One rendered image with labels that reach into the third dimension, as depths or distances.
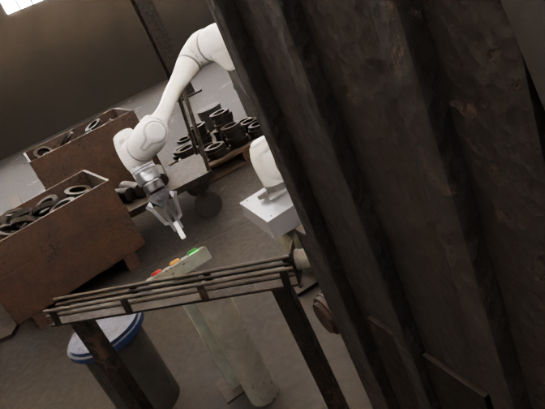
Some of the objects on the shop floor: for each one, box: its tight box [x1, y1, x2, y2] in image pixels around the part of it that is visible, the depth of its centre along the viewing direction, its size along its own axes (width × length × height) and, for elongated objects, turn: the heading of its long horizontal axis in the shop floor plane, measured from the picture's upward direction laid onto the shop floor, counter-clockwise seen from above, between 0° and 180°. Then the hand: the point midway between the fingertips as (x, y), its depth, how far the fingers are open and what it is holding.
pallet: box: [168, 108, 264, 185], centre depth 490 cm, size 120×81×44 cm
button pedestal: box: [146, 247, 245, 404], centre depth 205 cm, size 16×24×62 cm, turn 157°
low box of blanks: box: [0, 170, 145, 330], centre depth 363 cm, size 93×73×66 cm
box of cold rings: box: [24, 108, 163, 191], centre depth 522 cm, size 103×83×75 cm
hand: (179, 230), depth 195 cm, fingers closed
